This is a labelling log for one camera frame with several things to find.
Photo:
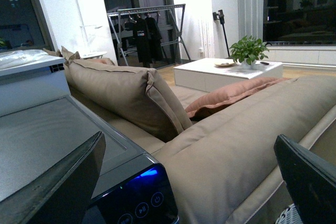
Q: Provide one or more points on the grey front-load washing machine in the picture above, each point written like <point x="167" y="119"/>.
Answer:
<point x="133" y="186"/>

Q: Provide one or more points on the metal clothes drying rack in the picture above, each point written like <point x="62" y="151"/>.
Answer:
<point x="169" y="19"/>

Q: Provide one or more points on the black hanging garment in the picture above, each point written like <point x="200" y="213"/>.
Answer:
<point x="141" y="36"/>
<point x="155" y="39"/>

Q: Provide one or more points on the large flat screen television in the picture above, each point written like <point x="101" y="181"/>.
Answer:
<point x="299" y="22"/>

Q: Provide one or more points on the white coffee table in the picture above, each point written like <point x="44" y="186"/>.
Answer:
<point x="204" y="76"/>

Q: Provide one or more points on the white cabinet beside washer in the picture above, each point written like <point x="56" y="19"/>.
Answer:
<point x="30" y="77"/>

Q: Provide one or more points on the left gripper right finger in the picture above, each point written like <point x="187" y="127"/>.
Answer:
<point x="310" y="181"/>

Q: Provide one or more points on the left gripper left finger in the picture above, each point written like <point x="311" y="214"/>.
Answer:
<point x="63" y="192"/>

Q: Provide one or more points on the green potted plant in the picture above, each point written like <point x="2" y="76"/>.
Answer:
<point x="247" y="51"/>

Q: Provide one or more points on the white round side table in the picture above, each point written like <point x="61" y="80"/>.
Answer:
<point x="89" y="35"/>

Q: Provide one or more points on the orange throw pillow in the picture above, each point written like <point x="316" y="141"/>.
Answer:
<point x="225" y="96"/>

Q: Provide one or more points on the tan sofa back cushion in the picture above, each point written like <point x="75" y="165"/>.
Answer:
<point x="139" y="95"/>

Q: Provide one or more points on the small plate on table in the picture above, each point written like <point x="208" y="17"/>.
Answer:
<point x="223" y="65"/>

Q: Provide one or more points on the white TV console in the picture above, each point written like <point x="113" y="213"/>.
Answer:
<point x="311" y="55"/>

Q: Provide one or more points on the beige leather sofa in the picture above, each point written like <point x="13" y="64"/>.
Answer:
<point x="223" y="168"/>

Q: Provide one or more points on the white woven laundry basket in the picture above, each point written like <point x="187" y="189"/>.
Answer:
<point x="289" y="215"/>

